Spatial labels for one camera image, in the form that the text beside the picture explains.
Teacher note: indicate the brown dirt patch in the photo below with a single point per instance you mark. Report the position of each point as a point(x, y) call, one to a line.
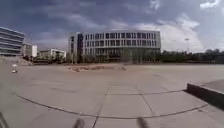
point(93, 67)

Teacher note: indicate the large white grid-windowed building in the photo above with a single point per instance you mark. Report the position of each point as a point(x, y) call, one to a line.
point(116, 41)

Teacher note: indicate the grey paved plaza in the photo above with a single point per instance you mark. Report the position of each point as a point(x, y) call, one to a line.
point(120, 100)

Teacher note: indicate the low white building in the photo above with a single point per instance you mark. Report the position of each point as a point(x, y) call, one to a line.
point(52, 53)

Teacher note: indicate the robot's own part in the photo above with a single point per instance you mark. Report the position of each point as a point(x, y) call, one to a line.
point(142, 123)
point(79, 123)

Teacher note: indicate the small pale building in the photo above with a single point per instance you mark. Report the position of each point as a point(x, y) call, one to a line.
point(30, 50)

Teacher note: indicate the small white object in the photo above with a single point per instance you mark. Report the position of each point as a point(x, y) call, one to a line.
point(14, 69)

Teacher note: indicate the raised stone ledge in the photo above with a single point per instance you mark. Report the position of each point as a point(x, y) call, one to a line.
point(210, 90)

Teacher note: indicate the grey striped building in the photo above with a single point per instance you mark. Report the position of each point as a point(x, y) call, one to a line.
point(10, 41)

